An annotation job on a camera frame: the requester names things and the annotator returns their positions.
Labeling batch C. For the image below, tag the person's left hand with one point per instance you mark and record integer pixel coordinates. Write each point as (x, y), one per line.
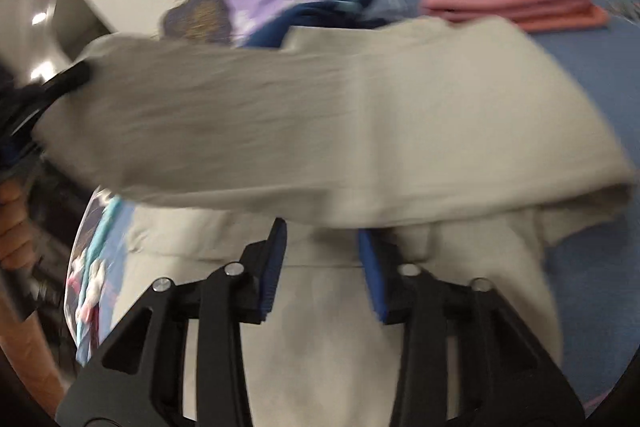
(15, 227)

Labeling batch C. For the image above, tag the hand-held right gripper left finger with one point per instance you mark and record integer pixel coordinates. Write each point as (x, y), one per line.
(274, 268)

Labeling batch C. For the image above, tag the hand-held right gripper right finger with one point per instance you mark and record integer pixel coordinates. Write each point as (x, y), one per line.
(371, 278)

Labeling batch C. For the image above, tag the blue printed bed sheet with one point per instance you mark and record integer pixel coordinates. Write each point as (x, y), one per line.
(600, 72)

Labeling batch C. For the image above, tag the beige pants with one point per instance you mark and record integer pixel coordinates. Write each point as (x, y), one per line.
(350, 107)

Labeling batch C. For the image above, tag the dark leaf printed pillow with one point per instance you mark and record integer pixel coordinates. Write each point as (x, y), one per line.
(200, 12)

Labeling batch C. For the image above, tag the navy star printed garment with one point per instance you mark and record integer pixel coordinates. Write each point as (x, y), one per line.
(280, 24)

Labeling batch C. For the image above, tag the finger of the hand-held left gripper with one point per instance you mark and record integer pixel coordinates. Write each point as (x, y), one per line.
(70, 79)

